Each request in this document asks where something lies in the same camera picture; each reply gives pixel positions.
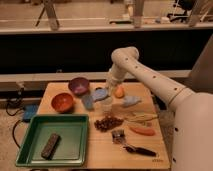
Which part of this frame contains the purple bowl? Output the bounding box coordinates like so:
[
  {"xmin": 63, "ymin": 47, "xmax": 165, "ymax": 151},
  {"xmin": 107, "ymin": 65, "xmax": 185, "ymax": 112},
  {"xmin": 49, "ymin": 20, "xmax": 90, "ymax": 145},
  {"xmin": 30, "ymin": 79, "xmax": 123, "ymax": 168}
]
[{"xmin": 68, "ymin": 77, "xmax": 90, "ymax": 96}]

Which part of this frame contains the orange bowl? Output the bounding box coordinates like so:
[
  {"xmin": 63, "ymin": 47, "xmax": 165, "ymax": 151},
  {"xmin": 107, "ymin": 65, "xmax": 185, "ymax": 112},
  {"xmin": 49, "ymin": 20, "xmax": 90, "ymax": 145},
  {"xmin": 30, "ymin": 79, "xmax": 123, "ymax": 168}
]
[{"xmin": 51, "ymin": 93, "xmax": 74, "ymax": 113}]

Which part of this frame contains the green plastic tray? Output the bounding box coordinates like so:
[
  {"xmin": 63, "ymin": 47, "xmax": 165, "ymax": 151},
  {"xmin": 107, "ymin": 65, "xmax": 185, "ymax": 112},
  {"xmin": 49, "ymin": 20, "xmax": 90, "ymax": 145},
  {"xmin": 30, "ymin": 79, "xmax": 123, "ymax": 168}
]
[{"xmin": 16, "ymin": 114, "xmax": 89, "ymax": 168}]

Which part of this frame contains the orange toy fruit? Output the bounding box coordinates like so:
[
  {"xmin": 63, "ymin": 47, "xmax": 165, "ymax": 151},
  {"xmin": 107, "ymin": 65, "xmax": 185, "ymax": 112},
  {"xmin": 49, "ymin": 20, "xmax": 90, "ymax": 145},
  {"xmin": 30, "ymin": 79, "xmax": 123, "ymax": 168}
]
[{"xmin": 114, "ymin": 85, "xmax": 125, "ymax": 98}]

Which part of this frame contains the translucent paper cup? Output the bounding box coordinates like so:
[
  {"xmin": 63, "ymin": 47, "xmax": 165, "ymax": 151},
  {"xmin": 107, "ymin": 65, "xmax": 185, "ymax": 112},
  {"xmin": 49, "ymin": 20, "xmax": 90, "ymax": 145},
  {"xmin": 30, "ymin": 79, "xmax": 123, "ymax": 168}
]
[{"xmin": 100, "ymin": 97, "xmax": 113, "ymax": 115}]

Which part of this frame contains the black cable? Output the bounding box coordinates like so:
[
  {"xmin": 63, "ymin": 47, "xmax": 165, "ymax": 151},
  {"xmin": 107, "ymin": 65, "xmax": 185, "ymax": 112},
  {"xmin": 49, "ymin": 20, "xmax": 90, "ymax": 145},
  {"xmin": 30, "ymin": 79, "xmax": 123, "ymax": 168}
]
[{"xmin": 4, "ymin": 89, "xmax": 25, "ymax": 150}]

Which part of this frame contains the orange toy carrot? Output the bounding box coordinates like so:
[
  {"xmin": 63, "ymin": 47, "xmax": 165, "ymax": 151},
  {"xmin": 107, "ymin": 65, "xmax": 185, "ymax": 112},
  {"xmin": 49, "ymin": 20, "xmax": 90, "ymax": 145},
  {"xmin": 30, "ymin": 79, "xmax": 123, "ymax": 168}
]
[{"xmin": 129, "ymin": 126, "xmax": 155, "ymax": 136}]

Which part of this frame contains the wooden table board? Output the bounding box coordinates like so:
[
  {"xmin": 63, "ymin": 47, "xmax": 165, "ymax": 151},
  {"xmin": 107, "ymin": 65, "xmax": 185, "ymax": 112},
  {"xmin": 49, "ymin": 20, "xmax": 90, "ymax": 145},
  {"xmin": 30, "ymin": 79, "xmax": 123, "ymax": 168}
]
[{"xmin": 35, "ymin": 81, "xmax": 171, "ymax": 171}]

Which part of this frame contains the brown grape bunch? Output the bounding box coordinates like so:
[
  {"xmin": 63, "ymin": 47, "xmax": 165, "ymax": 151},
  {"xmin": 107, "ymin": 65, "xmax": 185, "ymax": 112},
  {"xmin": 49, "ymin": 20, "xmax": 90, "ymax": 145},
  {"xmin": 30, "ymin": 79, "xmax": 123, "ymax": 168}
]
[{"xmin": 94, "ymin": 116, "xmax": 123, "ymax": 132}]

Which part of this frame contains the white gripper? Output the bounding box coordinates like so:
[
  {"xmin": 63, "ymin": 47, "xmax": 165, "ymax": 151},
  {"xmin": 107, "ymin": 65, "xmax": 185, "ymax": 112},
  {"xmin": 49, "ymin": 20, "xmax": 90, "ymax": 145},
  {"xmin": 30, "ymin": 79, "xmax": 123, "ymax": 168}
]
[{"xmin": 106, "ymin": 69, "xmax": 124, "ymax": 96}]

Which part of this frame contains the dark rectangular sponge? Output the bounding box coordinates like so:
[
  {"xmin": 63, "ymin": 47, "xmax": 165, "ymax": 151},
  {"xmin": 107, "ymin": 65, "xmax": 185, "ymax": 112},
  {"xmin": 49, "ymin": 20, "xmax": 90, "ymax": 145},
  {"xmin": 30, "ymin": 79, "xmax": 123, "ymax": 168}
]
[{"xmin": 41, "ymin": 133, "xmax": 60, "ymax": 159}]

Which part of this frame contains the blue power box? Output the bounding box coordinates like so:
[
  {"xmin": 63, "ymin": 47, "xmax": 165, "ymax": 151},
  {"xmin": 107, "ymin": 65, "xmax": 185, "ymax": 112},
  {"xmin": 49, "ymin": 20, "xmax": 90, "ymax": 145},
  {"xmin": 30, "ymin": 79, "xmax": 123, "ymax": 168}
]
[{"xmin": 22, "ymin": 104, "xmax": 38, "ymax": 122}]

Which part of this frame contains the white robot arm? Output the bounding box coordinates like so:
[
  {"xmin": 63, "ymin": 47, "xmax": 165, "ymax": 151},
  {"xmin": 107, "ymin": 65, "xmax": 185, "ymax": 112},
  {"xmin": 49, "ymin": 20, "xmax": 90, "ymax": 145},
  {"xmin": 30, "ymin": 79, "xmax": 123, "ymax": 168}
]
[{"xmin": 106, "ymin": 47, "xmax": 213, "ymax": 171}]

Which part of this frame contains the yellow toy corn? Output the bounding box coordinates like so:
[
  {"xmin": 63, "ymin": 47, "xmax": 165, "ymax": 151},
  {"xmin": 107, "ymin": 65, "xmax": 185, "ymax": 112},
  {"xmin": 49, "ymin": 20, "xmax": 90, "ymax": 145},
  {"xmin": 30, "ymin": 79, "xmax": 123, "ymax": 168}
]
[{"xmin": 126, "ymin": 114, "xmax": 158, "ymax": 123}]

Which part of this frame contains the light blue toy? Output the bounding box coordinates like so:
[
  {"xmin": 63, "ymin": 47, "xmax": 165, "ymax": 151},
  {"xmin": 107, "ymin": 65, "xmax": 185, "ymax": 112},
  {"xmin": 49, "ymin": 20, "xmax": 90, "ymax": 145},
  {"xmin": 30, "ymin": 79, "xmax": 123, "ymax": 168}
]
[{"xmin": 122, "ymin": 96, "xmax": 141, "ymax": 107}]

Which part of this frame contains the black office chair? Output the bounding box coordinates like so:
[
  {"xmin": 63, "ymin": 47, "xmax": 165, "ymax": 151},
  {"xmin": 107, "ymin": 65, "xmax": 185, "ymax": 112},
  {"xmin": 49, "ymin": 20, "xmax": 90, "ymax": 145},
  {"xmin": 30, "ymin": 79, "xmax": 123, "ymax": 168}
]
[{"xmin": 166, "ymin": 0, "xmax": 198, "ymax": 24}]

